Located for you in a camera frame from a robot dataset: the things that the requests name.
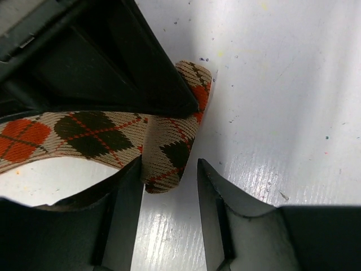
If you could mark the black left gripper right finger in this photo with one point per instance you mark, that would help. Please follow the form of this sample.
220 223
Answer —
241 232

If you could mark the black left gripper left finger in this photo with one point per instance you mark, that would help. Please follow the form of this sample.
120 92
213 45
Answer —
91 230

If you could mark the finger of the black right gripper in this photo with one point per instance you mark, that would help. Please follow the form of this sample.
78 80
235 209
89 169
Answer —
61 56

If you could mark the tan argyle sock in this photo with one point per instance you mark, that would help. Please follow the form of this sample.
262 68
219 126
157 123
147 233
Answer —
113 138

